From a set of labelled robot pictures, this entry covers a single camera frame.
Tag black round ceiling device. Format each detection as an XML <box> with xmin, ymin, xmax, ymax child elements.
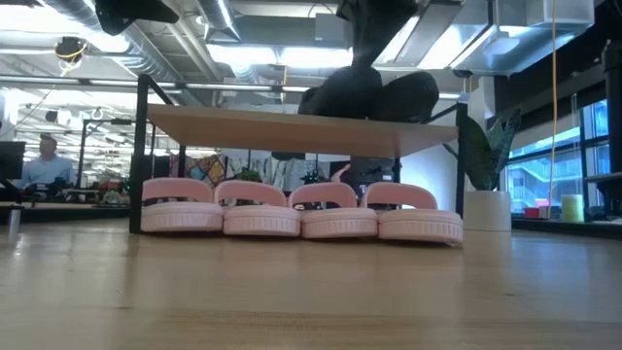
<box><xmin>53</xmin><ymin>36</ymin><xmax>89</xmax><ymax>64</ymax></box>

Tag black upright post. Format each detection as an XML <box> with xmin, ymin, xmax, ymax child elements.
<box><xmin>602</xmin><ymin>41</ymin><xmax>622</xmax><ymax>195</ymax></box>

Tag silver metal post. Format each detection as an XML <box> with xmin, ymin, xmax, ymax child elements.
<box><xmin>7</xmin><ymin>203</ymin><xmax>23</xmax><ymax>238</ymax></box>

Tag grey rectangular air duct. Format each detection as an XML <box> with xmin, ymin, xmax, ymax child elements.
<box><xmin>232</xmin><ymin>13</ymin><xmax>354</xmax><ymax>50</ymax></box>

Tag green plant in white pot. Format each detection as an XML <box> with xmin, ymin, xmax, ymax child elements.
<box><xmin>442</xmin><ymin>109</ymin><xmax>522</xmax><ymax>233</ymax></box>

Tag pink slide sandal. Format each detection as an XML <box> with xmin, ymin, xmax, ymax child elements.
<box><xmin>140</xmin><ymin>177</ymin><xmax>225</xmax><ymax>233</ymax></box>
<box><xmin>213</xmin><ymin>179</ymin><xmax>302</xmax><ymax>238</ymax></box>
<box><xmin>289</xmin><ymin>182</ymin><xmax>379</xmax><ymax>240</ymax></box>
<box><xmin>362</xmin><ymin>182</ymin><xmax>465</xmax><ymax>245</ymax></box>

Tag person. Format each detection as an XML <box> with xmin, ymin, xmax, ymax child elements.
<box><xmin>14</xmin><ymin>133</ymin><xmax>77</xmax><ymax>192</ymax></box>

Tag yellow hanging cord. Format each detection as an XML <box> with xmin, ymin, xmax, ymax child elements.
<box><xmin>550</xmin><ymin>0</ymin><xmax>558</xmax><ymax>220</ymax></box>

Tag yellow-green cylinder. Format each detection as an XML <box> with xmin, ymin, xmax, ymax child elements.
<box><xmin>561</xmin><ymin>193</ymin><xmax>585</xmax><ymax>224</ymax></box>

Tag grey patterned fabric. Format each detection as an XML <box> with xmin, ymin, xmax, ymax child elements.
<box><xmin>264</xmin><ymin>156</ymin><xmax>317</xmax><ymax>192</ymax></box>

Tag large silver round duct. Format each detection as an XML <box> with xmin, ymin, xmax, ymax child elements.
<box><xmin>43</xmin><ymin>0</ymin><xmax>195</xmax><ymax>106</ymax></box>

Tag black slide sandal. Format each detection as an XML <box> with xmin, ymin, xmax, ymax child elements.
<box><xmin>374</xmin><ymin>71</ymin><xmax>441</xmax><ymax>124</ymax></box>
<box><xmin>296</xmin><ymin>65</ymin><xmax>385</xmax><ymax>121</ymax></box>

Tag large glass window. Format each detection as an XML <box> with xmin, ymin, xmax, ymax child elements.
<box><xmin>504</xmin><ymin>99</ymin><xmax>611</xmax><ymax>218</ymax></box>

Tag bright ceiling light strip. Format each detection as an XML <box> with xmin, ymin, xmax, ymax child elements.
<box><xmin>206</xmin><ymin>43</ymin><xmax>354</xmax><ymax>69</ymax></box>

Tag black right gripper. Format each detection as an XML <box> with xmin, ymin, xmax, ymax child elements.
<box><xmin>337</xmin><ymin>0</ymin><xmax>419</xmax><ymax>69</ymax></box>

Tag wooden shelf with black legs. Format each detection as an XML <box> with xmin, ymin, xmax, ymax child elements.
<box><xmin>128</xmin><ymin>72</ymin><xmax>470</xmax><ymax>235</ymax></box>

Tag large silver rectangular duct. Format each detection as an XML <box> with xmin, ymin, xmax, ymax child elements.
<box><xmin>451</xmin><ymin>0</ymin><xmax>595</xmax><ymax>78</ymax></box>

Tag black machine cabinet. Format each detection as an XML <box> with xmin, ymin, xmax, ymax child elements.
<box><xmin>349</xmin><ymin>155</ymin><xmax>402</xmax><ymax>186</ymax></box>

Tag colourful patterned fabric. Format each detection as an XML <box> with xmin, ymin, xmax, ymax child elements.
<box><xmin>187</xmin><ymin>154</ymin><xmax>227</xmax><ymax>189</ymax></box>

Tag silver round air duct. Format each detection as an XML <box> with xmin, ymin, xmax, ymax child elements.
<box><xmin>196</xmin><ymin>0</ymin><xmax>244</xmax><ymax>45</ymax></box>

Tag black computer monitor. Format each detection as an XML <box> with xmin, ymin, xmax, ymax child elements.
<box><xmin>0</xmin><ymin>140</ymin><xmax>27</xmax><ymax>180</ymax></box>

